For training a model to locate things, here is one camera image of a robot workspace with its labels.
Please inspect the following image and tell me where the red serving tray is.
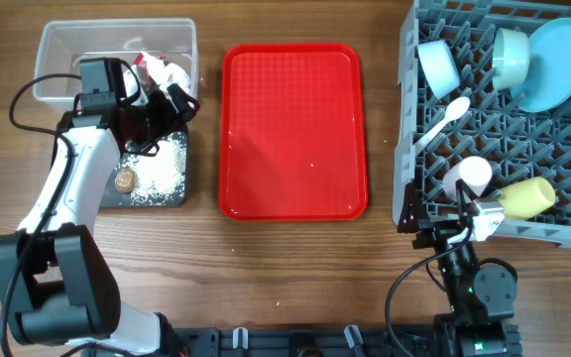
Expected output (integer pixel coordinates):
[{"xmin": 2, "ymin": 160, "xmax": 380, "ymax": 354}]
[{"xmin": 218, "ymin": 43, "xmax": 368, "ymax": 222}]

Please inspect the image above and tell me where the clear plastic bin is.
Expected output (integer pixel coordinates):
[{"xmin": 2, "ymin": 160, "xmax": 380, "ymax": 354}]
[{"xmin": 35, "ymin": 18, "xmax": 199, "ymax": 98}]

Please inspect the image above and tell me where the white plastic spoon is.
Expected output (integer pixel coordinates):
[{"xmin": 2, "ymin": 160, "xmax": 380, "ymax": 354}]
[{"xmin": 414, "ymin": 96, "xmax": 471, "ymax": 155}]

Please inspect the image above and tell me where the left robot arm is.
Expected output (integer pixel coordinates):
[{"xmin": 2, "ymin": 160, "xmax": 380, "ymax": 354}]
[{"xmin": 0, "ymin": 58, "xmax": 200, "ymax": 356}]

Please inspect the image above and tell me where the white rice pile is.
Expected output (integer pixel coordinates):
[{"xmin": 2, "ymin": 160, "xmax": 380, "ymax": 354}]
[{"xmin": 119, "ymin": 132, "xmax": 188, "ymax": 205}]

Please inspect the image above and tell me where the black plastic tray bin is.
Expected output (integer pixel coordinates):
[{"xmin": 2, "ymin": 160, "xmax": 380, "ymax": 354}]
[{"xmin": 97, "ymin": 123, "xmax": 190, "ymax": 209}]

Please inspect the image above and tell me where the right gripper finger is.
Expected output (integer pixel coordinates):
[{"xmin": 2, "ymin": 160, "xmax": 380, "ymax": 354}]
[
  {"xmin": 398, "ymin": 181, "xmax": 421, "ymax": 233},
  {"xmin": 455, "ymin": 178, "xmax": 478, "ymax": 218}
]

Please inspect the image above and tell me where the light blue bowl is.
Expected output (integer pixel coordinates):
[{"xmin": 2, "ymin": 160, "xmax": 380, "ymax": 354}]
[{"xmin": 417, "ymin": 40, "xmax": 460, "ymax": 99}]

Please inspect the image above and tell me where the yellow cup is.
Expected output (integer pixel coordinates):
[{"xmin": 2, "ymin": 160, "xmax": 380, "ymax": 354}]
[{"xmin": 498, "ymin": 177, "xmax": 556, "ymax": 220}]

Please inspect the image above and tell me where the brown food scrap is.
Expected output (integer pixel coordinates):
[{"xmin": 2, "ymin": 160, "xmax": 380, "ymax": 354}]
[{"xmin": 114, "ymin": 168, "xmax": 137, "ymax": 193}]

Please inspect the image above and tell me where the pink cup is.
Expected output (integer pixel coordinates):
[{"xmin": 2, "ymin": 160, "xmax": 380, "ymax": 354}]
[{"xmin": 442, "ymin": 156, "xmax": 493, "ymax": 201}]

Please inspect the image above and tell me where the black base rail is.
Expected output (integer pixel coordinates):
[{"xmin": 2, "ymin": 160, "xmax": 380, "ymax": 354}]
[{"xmin": 80, "ymin": 324, "xmax": 522, "ymax": 357}]

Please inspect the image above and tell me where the light blue plate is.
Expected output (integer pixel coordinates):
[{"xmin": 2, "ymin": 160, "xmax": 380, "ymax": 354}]
[{"xmin": 511, "ymin": 18, "xmax": 571, "ymax": 113}]

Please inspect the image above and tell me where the green bowl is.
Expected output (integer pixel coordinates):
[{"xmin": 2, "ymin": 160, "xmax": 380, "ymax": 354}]
[{"xmin": 492, "ymin": 29, "xmax": 530, "ymax": 90}]

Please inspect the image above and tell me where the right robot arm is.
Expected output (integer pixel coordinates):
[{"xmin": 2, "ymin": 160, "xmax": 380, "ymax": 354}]
[{"xmin": 385, "ymin": 179, "xmax": 522, "ymax": 356}]

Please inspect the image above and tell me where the red silver snack wrapper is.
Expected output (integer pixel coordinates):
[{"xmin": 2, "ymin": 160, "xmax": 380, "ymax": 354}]
[{"xmin": 134, "ymin": 53, "xmax": 147, "ymax": 68}]

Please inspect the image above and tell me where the white napkin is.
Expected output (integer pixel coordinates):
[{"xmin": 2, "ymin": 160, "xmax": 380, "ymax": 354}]
[{"xmin": 138, "ymin": 52, "xmax": 190, "ymax": 94}]

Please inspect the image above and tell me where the grey dishwasher rack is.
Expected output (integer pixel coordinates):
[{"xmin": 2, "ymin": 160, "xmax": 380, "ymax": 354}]
[{"xmin": 393, "ymin": 0, "xmax": 571, "ymax": 249}]

